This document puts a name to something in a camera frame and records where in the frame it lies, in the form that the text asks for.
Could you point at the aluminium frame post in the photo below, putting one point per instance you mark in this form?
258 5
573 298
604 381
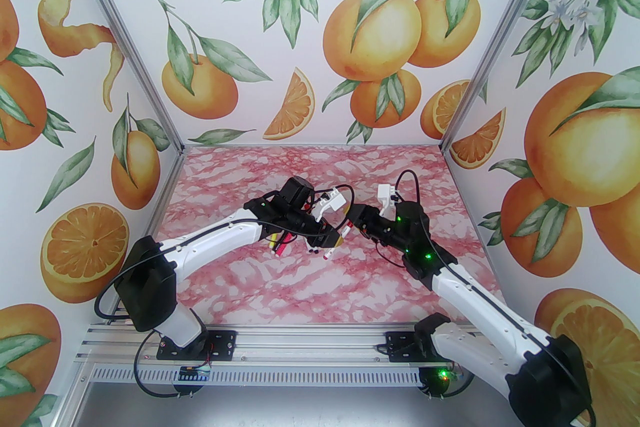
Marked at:
164 114
461 114

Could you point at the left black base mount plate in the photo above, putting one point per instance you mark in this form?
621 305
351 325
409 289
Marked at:
225 344

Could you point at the pink highlighter pen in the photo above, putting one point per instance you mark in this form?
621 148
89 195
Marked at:
283 247

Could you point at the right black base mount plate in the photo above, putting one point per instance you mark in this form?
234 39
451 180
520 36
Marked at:
400 346

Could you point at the small green circuit board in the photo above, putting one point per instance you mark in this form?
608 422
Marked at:
195 373

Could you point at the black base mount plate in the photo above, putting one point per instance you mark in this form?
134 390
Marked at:
225 344
400 346

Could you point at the thin white pen red end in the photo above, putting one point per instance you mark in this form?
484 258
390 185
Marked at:
328 255

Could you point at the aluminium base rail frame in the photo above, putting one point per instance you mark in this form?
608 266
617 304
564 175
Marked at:
310 346

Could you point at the yellow highlighter pen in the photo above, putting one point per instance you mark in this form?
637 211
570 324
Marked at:
274 249

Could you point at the circuit board with LED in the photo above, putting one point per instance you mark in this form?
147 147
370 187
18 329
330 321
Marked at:
446 375

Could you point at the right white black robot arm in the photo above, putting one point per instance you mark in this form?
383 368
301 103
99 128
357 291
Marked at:
480 305

